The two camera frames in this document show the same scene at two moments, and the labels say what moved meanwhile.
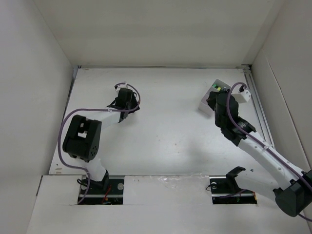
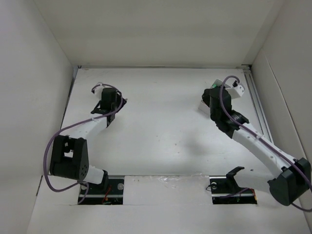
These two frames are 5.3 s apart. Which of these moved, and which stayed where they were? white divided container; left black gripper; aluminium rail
Moved: left black gripper
Stayed: aluminium rail; white divided container
